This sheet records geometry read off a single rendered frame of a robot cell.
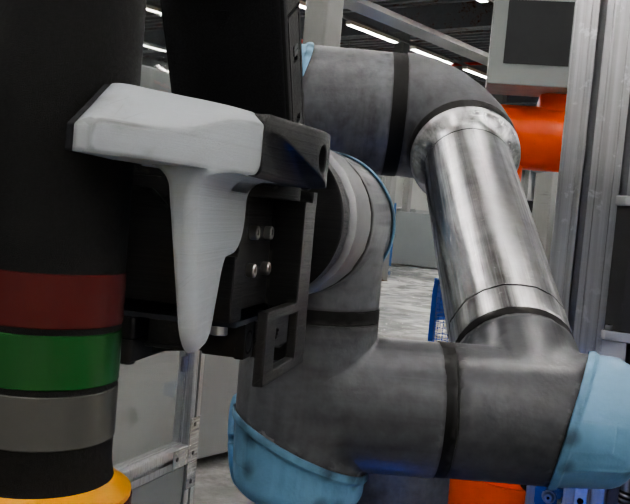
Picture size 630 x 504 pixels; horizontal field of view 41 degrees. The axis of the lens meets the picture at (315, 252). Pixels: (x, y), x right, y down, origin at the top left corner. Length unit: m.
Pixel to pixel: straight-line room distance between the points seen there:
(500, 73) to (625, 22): 3.07
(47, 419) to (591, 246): 0.94
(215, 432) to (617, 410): 4.42
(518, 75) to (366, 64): 3.42
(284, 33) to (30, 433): 0.17
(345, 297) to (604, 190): 0.69
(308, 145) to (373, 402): 0.23
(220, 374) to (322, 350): 4.33
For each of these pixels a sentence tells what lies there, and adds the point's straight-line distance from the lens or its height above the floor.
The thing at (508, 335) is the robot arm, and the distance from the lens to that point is 0.49.
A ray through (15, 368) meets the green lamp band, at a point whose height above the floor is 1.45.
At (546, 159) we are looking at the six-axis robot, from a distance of 4.27.
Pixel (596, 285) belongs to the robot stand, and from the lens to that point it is 1.09.
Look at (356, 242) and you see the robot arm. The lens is 0.37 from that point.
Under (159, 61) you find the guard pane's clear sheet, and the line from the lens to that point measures 1.52.
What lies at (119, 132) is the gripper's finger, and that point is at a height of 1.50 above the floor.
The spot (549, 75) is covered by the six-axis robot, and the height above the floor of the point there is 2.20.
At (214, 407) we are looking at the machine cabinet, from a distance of 4.78.
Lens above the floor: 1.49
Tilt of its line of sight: 3 degrees down
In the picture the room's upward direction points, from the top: 5 degrees clockwise
